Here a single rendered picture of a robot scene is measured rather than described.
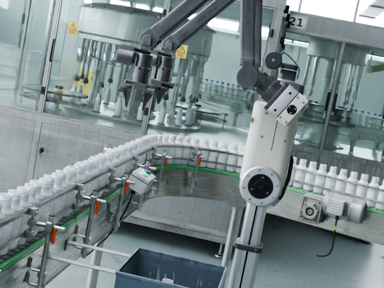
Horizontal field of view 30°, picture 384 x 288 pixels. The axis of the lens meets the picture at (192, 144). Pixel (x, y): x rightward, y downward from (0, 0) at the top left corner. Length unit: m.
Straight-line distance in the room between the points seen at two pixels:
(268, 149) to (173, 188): 1.45
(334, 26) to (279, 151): 5.13
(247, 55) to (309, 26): 5.21
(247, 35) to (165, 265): 0.86
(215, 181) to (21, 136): 2.54
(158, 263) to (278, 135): 0.67
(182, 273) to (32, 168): 3.97
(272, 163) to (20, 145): 3.88
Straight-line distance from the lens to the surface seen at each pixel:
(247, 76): 2.55
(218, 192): 4.23
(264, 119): 2.72
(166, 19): 2.62
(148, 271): 2.50
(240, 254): 2.87
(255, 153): 2.74
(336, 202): 3.91
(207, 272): 2.46
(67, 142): 6.20
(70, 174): 2.48
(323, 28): 7.78
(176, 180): 4.10
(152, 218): 6.11
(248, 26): 2.60
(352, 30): 7.80
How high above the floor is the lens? 1.62
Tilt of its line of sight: 7 degrees down
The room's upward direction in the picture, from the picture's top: 11 degrees clockwise
